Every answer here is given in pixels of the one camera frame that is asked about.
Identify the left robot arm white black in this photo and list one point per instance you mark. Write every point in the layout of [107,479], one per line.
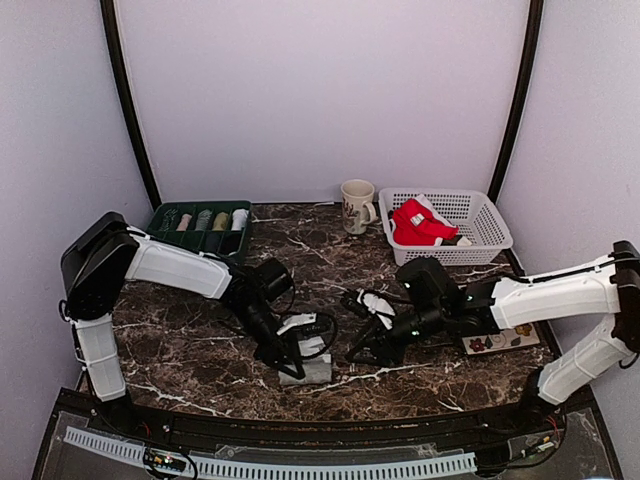
[113,257]

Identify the grey-green rolled cloth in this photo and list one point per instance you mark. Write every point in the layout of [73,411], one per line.
[203,219]

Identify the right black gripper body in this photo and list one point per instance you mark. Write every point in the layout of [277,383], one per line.
[397,349]

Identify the patterned dark rolled cloth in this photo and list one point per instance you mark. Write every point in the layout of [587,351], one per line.
[169,220]

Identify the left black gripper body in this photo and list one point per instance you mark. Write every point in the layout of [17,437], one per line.
[267,352]

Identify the right black frame post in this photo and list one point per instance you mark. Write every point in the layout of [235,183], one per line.
[526,64]

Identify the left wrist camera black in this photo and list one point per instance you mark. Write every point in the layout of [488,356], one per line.
[313,333]

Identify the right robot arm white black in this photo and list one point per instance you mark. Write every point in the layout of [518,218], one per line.
[608,285]

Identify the cream floral mug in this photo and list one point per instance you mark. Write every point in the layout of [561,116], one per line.
[358,210]

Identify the black front rail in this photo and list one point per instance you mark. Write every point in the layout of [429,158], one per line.
[199,432]

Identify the floral square coaster tile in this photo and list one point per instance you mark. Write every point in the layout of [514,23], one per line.
[522,336]

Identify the white slotted cable duct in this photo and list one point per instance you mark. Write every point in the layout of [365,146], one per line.
[236,462]

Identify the red underwear in basket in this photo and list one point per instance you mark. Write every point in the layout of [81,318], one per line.
[417,223]

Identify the pink rolled cloth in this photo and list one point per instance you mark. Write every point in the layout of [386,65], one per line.
[184,223]

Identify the white plastic basket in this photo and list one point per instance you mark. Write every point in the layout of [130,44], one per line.
[458,227]

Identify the green divided organizer tray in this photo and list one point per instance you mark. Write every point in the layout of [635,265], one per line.
[234,244]

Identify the navy underwear cream waistband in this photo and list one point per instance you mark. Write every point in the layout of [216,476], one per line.
[212,242]

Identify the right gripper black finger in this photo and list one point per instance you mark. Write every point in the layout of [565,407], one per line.
[365,333]
[373,355]

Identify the left black frame post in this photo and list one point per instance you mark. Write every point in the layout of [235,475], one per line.
[125,96]

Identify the olive rolled cloth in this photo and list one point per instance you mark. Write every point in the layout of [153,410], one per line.
[220,222]

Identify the small green circuit board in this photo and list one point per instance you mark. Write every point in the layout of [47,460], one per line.
[162,461]

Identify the grey underwear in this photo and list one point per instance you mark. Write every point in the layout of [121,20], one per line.
[317,366]

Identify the white rolled cloth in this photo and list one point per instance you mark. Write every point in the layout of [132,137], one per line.
[240,218]

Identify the black frame post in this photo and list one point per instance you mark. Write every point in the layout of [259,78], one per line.
[526,64]
[125,96]

